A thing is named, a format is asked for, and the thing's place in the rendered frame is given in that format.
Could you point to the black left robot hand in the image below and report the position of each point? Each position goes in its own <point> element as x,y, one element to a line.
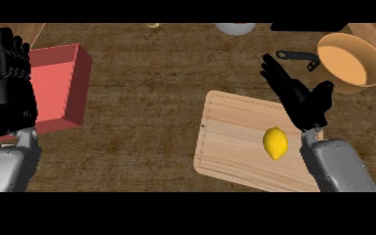
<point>14,93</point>

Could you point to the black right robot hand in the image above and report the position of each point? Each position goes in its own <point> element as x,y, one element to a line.
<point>299,99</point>

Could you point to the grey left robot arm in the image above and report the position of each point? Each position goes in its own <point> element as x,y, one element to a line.
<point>17,159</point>

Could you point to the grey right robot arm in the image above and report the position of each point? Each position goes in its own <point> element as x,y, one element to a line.
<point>335,166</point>

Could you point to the yellow lemon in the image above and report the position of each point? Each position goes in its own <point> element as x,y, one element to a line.
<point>276,143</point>

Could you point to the pale wooden cutting board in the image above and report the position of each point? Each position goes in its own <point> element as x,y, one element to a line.
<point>240,136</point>

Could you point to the red box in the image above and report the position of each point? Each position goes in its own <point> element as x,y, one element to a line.
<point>60,89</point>

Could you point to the brown wooden panel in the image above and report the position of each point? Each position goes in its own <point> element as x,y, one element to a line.
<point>27,31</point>

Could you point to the black appliance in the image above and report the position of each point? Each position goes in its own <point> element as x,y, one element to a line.
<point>309,27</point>

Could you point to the white round object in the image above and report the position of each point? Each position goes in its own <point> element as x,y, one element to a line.
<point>235,27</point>

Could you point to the small pale yellow object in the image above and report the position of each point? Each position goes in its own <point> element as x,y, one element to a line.
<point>154,25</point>

